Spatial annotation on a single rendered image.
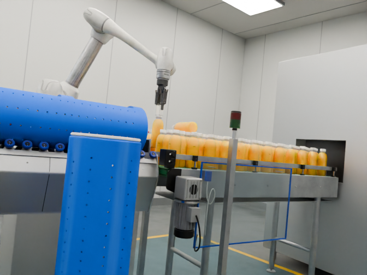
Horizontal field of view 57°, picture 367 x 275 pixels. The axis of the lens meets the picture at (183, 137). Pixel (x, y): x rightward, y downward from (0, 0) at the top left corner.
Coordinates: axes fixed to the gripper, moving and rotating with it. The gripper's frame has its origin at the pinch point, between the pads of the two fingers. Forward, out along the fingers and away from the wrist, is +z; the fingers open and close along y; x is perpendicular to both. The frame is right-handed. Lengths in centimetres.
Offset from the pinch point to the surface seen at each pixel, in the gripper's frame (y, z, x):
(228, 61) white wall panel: -318, -158, 319
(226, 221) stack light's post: 47, 62, 25
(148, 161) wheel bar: 20.4, 32.3, -15.1
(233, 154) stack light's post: 47, 23, 25
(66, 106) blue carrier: 21, 8, -64
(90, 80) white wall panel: -279, -59, 39
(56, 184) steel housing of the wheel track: 21, 47, -64
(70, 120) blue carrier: 23, 15, -62
